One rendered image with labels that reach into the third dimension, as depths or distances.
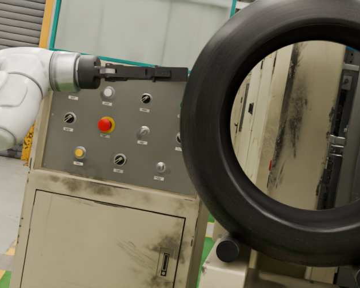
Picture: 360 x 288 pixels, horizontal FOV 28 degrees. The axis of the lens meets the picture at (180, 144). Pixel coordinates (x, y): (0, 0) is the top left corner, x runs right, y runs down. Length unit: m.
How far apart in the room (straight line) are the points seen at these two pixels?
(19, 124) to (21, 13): 9.45
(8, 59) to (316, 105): 0.74
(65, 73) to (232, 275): 0.55
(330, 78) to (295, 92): 0.09
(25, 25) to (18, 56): 9.24
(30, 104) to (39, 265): 0.89
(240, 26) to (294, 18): 0.10
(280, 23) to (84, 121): 0.99
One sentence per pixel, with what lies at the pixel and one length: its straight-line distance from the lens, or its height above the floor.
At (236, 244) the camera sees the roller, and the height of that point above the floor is 0.92.
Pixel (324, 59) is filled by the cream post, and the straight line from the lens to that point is 1.81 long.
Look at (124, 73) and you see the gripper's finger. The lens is 1.53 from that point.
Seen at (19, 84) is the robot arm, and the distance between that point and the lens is 1.50.
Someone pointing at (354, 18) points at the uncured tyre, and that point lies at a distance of 1.44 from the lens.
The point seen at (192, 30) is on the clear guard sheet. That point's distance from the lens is 2.19.
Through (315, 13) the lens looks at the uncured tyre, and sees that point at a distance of 1.44.
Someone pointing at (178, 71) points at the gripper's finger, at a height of 1.24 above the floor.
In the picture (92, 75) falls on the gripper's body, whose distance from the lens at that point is 1.56.
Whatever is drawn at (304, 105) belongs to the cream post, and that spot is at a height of 1.22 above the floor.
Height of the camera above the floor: 1.17
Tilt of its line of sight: 3 degrees down
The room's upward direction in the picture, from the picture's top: 10 degrees clockwise
